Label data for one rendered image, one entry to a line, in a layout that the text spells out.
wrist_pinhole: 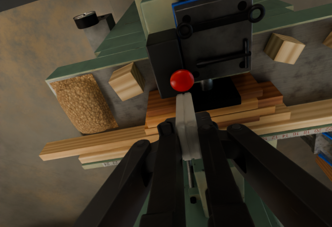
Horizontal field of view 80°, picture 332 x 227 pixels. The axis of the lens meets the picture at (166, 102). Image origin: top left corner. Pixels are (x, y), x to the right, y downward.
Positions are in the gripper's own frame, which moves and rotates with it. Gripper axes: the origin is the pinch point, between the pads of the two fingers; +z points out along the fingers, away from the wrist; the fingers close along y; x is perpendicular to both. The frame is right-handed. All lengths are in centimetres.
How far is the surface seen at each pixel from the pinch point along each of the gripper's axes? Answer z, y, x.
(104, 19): 47, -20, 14
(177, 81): 8.1, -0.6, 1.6
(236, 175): 7.6, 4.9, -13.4
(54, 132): 128, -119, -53
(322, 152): 79, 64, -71
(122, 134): 22.6, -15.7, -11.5
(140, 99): 22.6, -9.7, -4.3
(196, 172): 7.2, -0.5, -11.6
